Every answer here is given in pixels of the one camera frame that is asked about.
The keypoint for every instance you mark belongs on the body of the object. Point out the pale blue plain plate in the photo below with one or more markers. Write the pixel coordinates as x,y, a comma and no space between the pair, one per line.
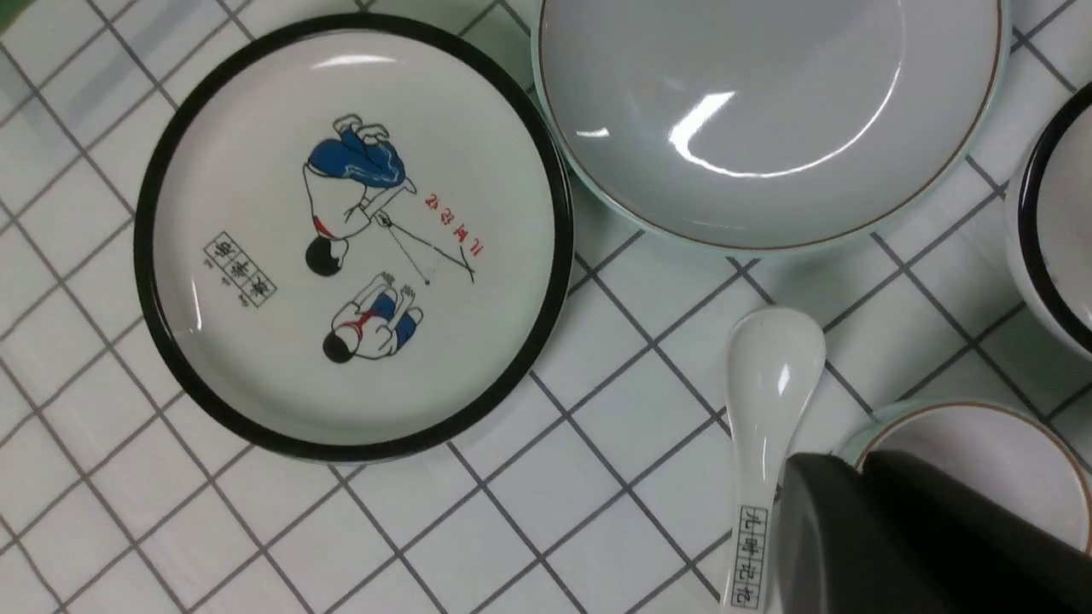
766,127

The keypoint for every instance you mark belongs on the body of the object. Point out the black-rimmed illustrated plate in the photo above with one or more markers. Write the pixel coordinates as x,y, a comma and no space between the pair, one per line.
353,239

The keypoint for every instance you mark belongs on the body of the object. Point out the pale blue cup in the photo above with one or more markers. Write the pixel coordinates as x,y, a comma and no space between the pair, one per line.
1000,452

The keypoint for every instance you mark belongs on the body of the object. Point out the black-rimmed white bowl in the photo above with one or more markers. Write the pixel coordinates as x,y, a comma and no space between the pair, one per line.
1048,224

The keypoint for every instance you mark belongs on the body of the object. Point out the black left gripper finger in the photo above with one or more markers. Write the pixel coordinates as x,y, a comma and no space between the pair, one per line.
901,536

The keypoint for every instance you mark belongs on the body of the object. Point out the white spoon with label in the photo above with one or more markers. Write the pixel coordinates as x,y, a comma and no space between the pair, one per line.
773,364

